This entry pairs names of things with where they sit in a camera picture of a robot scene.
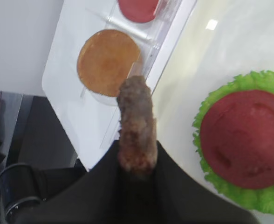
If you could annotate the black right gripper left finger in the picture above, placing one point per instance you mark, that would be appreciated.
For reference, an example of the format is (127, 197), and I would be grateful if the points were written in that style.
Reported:
(96, 198)

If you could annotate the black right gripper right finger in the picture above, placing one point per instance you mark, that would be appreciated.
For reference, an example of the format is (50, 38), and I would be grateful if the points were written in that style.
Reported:
(170, 196)

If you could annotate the brown meat patty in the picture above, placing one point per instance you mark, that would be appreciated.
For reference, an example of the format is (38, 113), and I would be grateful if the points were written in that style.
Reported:
(138, 151)

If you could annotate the red tomato slice on tray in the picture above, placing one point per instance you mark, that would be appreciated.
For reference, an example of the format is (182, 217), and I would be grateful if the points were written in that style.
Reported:
(237, 138)

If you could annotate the green lettuce leaf on tray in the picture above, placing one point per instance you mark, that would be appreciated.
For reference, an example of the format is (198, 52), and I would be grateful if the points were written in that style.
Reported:
(261, 200)

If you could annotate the red tomato slice in rack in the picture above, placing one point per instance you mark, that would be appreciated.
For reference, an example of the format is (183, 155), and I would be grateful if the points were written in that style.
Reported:
(139, 11)

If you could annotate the brown bun half left rack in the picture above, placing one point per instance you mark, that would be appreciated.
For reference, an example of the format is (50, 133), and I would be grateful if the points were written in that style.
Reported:
(105, 61)

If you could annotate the cream metal tray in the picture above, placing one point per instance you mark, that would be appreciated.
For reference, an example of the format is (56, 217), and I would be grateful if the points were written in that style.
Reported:
(221, 39)

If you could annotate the clear acrylic left rack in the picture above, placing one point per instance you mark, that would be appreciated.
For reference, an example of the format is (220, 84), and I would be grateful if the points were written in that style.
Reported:
(156, 40)

